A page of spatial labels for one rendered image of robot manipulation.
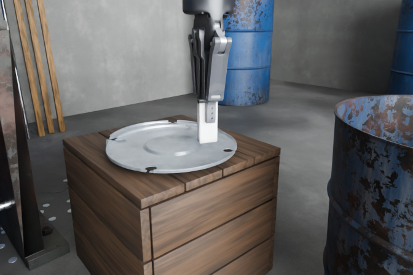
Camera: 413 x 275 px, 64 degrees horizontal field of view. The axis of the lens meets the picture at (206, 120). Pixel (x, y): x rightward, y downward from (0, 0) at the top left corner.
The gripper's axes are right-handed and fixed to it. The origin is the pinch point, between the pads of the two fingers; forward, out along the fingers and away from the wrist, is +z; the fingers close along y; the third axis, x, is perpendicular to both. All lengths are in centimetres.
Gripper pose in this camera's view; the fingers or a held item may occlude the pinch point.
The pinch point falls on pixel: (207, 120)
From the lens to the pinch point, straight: 53.8
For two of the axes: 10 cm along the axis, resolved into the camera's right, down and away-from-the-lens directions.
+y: 3.3, 2.6, -9.1
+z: -0.1, 9.6, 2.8
